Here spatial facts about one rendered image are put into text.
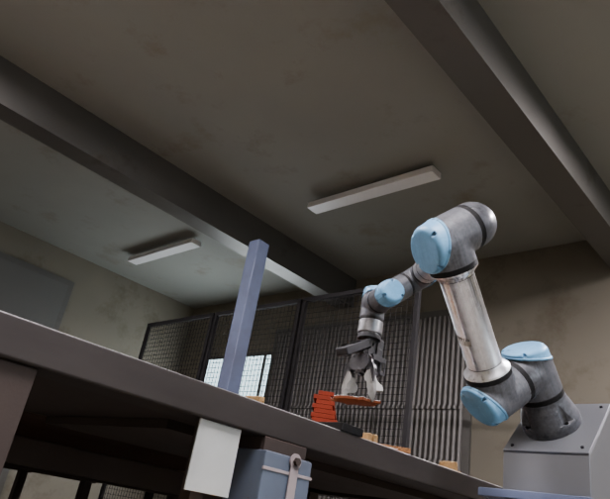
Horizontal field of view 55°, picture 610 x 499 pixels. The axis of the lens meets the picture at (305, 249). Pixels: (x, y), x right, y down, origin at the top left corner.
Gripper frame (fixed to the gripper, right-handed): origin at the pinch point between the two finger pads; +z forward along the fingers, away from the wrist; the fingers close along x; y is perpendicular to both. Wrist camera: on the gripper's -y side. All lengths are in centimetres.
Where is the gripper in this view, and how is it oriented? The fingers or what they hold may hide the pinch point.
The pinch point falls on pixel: (355, 399)
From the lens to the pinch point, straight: 175.3
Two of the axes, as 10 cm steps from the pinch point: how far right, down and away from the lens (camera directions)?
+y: 7.1, 4.2, 5.7
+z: -1.7, 8.9, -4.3
